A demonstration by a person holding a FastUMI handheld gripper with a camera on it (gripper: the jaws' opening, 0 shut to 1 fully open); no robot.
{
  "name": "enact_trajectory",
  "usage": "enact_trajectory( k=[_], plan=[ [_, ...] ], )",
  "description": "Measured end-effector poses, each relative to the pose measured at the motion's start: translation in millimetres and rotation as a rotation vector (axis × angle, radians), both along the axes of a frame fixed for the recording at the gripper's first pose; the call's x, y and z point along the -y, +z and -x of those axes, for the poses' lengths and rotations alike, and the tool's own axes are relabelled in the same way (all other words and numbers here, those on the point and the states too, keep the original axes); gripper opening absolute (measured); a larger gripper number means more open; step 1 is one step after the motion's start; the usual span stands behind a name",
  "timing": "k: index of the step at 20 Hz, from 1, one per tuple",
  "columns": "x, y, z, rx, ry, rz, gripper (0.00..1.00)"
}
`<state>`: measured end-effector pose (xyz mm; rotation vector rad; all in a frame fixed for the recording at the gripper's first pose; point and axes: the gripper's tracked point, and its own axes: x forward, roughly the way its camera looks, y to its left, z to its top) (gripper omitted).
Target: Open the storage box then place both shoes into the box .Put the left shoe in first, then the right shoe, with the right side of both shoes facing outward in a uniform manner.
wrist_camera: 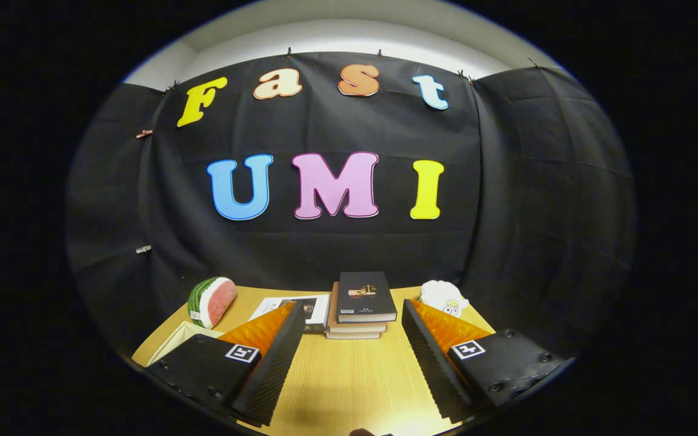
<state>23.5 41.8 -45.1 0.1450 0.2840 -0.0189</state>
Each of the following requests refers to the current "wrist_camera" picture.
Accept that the white plush toy with eyes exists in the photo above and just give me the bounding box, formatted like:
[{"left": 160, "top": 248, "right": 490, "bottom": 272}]
[{"left": 419, "top": 280, "right": 470, "bottom": 318}]

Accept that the brown cover book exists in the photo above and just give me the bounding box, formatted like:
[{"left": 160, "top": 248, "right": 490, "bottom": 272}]
[{"left": 327, "top": 282, "right": 388, "bottom": 334}]

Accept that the beige fabric storage box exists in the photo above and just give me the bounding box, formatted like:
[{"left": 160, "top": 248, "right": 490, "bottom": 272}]
[{"left": 132, "top": 321, "right": 225, "bottom": 368}]

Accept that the watermelon slice plush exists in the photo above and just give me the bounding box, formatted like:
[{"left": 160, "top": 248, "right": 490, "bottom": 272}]
[{"left": 188, "top": 277, "right": 238, "bottom": 330}]

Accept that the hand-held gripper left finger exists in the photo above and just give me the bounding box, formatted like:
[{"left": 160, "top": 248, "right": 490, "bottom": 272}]
[{"left": 146, "top": 301, "right": 307, "bottom": 426}]

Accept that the black cover book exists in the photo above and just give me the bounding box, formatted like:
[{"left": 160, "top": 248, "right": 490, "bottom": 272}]
[{"left": 337, "top": 271, "right": 398, "bottom": 324}]

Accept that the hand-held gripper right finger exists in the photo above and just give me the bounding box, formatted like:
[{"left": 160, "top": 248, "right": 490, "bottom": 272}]
[{"left": 402, "top": 299, "right": 568, "bottom": 423}]

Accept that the white portrait cover book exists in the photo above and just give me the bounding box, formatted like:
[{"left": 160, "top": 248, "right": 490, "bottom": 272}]
[{"left": 249, "top": 294, "right": 331, "bottom": 334}]

